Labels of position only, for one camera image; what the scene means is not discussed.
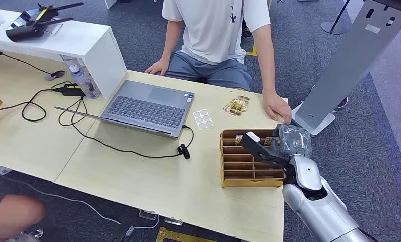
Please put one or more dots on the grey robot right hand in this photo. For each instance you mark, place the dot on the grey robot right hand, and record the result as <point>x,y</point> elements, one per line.
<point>295,140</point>

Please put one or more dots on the wrapped stack of cards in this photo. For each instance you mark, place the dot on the wrapped stack of cards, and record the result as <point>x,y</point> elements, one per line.
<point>235,107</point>

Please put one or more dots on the person's right forearm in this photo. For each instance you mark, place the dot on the person's right forearm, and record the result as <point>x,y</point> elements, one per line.
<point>170,41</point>

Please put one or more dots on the person's left hand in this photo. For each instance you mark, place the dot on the person's left hand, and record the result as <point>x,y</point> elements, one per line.
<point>276,106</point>

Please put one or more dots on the black remote controller with antennas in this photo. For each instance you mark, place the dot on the black remote controller with antennas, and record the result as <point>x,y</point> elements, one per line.
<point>26,31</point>

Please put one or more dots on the yellow flat frame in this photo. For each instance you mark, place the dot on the yellow flat frame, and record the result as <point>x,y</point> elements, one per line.
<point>178,237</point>

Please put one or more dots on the wrist camera, black bracket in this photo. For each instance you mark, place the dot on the wrist camera, black bracket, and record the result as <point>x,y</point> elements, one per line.
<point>260,152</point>

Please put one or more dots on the black floor device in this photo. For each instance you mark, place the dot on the black floor device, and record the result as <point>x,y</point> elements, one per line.
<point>121,233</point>

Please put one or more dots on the sheet of round stickers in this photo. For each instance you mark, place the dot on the sheet of round stickers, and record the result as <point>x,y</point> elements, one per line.
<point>203,119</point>

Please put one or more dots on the seated person's knee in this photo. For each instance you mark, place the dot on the seated person's knee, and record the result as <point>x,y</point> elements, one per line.
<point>14,213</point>

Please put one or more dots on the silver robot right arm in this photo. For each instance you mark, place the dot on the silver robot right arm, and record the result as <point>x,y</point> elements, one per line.
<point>320,210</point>

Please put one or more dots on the white desk shelf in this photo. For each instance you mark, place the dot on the white desk shelf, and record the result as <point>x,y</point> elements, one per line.
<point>70,40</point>

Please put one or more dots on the person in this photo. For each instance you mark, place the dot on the person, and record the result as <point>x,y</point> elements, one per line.
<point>213,30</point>

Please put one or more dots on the clear plastic holder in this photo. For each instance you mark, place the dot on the clear plastic holder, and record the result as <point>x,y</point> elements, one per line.
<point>53,29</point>

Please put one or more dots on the yellow printed card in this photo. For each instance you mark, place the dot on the yellow printed card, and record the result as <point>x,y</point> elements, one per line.
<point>238,140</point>
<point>268,141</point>

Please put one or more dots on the person's left forearm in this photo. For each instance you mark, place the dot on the person's left forearm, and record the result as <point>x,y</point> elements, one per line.
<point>266,60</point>

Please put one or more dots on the grey panel stand, white base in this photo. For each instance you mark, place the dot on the grey panel stand, white base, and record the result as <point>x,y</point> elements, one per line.
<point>347,66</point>

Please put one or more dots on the clear plastic bracket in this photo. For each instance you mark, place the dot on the clear plastic bracket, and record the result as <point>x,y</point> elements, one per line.
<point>147,214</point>
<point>173,221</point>

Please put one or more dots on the grey open laptop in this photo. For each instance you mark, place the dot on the grey open laptop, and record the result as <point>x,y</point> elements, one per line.
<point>146,112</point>

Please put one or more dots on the clear plastic water bottle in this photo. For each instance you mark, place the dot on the clear plastic water bottle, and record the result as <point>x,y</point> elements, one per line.
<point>81,80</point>

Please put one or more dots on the round base pole stand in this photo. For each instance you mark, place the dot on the round base pole stand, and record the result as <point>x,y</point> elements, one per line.
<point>332,27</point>

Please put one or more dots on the person's right hand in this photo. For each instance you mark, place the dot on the person's right hand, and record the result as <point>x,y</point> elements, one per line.
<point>159,67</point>

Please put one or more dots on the black power adapter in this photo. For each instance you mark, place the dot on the black power adapter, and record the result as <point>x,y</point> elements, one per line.
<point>70,90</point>

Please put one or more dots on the wooden card organizer box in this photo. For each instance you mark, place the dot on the wooden card organizer box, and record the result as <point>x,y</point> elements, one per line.
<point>240,167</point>

